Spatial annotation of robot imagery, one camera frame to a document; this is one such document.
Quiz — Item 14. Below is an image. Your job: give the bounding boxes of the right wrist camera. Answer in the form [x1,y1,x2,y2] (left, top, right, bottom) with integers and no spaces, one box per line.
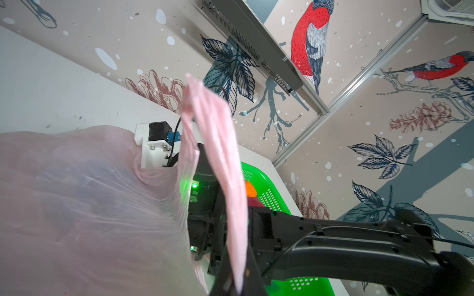
[134,122,181,169]

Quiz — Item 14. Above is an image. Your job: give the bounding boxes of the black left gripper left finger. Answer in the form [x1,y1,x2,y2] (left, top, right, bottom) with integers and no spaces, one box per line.
[209,248,233,296]

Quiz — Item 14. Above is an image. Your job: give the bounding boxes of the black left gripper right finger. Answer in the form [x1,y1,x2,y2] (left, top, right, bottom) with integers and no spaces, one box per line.
[242,245,268,296]

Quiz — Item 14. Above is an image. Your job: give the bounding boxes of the orange fruit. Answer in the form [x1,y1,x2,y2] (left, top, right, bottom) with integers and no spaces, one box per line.
[245,180,257,198]

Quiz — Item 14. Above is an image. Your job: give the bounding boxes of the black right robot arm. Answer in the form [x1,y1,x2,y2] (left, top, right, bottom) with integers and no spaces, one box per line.
[188,146,474,296]

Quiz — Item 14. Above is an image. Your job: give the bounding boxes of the pink plastic bag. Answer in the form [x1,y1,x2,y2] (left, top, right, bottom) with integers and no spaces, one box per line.
[1,76,248,296]

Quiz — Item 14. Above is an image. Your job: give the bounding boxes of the green plastic basket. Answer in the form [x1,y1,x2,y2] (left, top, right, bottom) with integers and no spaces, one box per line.
[242,163,335,296]

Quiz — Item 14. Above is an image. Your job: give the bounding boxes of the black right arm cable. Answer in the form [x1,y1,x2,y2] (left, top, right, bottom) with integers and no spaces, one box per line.
[164,116,183,168]

